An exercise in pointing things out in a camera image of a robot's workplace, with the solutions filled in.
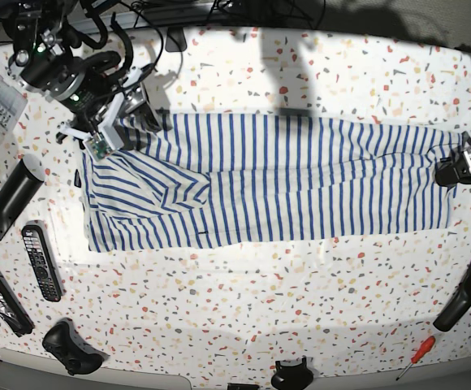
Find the black handheld grip device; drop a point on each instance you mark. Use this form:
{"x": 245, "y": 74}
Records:
{"x": 457, "y": 306}

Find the grey table clamp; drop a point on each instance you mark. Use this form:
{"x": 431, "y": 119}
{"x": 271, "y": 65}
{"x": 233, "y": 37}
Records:
{"x": 175, "y": 40}

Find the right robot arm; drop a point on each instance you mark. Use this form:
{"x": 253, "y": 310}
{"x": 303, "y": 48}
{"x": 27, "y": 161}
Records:
{"x": 64, "y": 50}

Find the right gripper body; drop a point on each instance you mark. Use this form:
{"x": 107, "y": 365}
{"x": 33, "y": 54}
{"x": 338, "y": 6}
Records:
{"x": 98, "y": 129}

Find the black game controller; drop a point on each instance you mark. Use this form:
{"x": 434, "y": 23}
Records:
{"x": 59, "y": 342}

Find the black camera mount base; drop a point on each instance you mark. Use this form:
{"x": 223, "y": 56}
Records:
{"x": 292, "y": 375}

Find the black TV remote control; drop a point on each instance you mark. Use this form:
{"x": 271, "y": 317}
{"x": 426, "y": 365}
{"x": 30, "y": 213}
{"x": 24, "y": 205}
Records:
{"x": 43, "y": 264}

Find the black cylindrical tube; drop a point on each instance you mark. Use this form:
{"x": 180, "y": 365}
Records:
{"x": 19, "y": 189}

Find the red handled screwdriver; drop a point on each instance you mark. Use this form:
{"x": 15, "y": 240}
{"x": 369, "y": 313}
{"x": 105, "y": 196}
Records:
{"x": 423, "y": 350}

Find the long black bar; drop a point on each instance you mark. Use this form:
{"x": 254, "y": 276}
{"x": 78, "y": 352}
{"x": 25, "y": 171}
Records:
{"x": 12, "y": 312}

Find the blue white striped t-shirt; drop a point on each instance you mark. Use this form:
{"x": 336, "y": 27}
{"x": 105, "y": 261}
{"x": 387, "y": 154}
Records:
{"x": 206, "y": 180}

